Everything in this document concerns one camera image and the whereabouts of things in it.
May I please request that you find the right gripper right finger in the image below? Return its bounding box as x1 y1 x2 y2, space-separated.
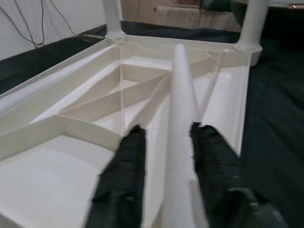
189 122 269 228

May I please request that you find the thin black loose cable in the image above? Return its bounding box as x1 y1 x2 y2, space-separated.
0 0 76 48

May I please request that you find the white plastic tabletop panel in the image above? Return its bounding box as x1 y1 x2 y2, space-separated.
0 35 264 228

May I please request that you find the beige cloth covered bench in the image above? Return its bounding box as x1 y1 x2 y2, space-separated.
154 4 240 31

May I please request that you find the black table cloth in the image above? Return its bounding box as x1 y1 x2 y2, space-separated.
0 20 304 228

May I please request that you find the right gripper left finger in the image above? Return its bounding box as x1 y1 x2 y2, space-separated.
83 124 148 228

